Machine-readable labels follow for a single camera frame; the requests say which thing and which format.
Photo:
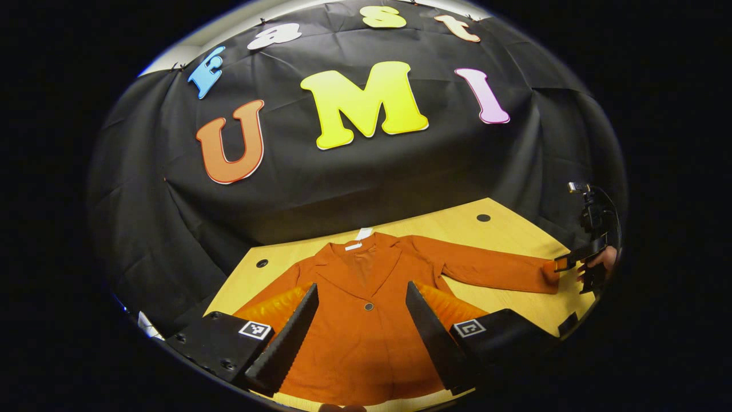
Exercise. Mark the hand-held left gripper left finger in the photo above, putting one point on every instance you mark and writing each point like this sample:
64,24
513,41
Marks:
286,343

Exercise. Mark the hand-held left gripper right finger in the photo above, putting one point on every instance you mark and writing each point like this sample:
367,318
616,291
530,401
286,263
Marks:
437,343

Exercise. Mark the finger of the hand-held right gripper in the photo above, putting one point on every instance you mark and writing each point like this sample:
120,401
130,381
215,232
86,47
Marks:
580,256

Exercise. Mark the orange jacket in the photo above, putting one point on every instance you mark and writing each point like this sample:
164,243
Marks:
366,355

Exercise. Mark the white side desk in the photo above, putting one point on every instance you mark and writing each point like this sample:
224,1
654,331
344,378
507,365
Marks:
150,327

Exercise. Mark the black backdrop cloth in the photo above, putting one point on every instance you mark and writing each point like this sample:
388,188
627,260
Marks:
354,189

